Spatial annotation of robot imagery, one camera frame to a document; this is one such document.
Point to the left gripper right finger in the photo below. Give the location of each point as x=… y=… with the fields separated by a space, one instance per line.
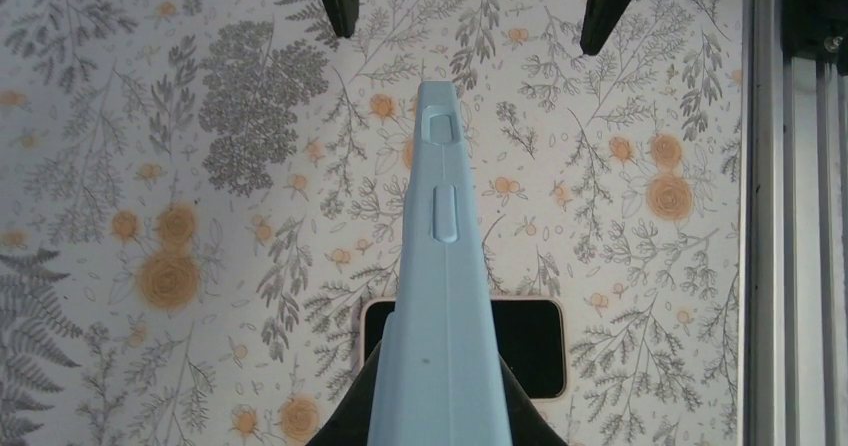
x=527 y=426

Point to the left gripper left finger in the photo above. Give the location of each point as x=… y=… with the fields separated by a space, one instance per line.
x=369 y=412

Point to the phone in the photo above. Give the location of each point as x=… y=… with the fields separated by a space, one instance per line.
x=530 y=344

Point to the light blue phone case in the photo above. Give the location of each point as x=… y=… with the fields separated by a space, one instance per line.
x=442 y=255

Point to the floral patterned table mat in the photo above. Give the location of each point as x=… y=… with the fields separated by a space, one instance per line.
x=200 y=197

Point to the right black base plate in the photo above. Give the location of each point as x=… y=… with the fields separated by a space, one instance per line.
x=816 y=30

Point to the aluminium mounting rail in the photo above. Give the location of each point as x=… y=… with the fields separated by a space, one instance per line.
x=793 y=322

